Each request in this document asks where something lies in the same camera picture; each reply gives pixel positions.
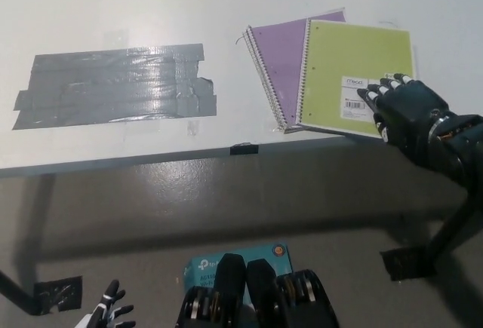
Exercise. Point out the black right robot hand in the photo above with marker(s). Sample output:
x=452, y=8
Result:
x=407, y=117

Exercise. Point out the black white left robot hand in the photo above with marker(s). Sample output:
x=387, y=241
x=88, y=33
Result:
x=113, y=307

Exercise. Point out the green spiral notebook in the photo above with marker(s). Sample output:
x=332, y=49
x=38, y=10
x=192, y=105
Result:
x=339, y=60

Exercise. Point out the black robot body blocks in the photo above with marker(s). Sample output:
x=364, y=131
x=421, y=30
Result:
x=264, y=290

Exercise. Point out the black floor tape patch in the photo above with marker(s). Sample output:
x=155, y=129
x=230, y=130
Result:
x=403, y=265
x=56, y=294

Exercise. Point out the black table leg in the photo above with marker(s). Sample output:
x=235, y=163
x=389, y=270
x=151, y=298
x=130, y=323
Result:
x=449, y=237
x=13, y=290

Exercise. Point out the teal router box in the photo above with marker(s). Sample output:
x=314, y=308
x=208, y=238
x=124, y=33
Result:
x=207, y=267

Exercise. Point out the clear tape piece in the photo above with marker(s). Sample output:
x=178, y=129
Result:
x=277, y=130
x=115, y=37
x=193, y=128

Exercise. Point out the purple spiral notebook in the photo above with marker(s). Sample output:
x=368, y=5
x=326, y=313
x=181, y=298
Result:
x=279, y=53

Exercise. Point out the grey duct tape patch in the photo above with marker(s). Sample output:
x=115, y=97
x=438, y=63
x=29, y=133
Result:
x=113, y=86

